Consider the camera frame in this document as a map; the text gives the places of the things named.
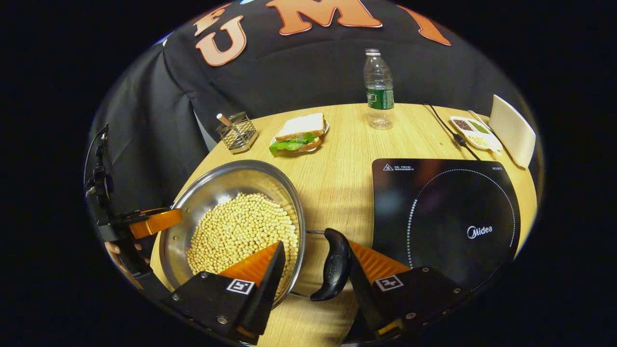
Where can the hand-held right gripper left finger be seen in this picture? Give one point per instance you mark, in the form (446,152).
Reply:
(270,289)

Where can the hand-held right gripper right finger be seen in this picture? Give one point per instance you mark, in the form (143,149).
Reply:
(366,299)

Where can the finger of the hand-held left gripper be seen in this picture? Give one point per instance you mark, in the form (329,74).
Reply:
(154,222)

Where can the stainless steel pot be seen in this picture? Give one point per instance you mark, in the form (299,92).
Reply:
(212,188)

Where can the black induction cooktop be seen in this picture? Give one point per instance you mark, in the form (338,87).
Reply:
(443,207)

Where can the pile of soybeans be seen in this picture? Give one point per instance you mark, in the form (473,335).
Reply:
(236,231)

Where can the wooden stick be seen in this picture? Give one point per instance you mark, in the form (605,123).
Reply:
(223,120)

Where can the lettuce sandwich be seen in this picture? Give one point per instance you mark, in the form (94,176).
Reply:
(301,130)

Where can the white divided bean dish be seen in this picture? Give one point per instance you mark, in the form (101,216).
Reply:
(475,132)

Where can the clear plastic water bottle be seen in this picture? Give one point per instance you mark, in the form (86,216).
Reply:
(379,96)

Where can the white toaster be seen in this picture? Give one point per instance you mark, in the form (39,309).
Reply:
(513,130)

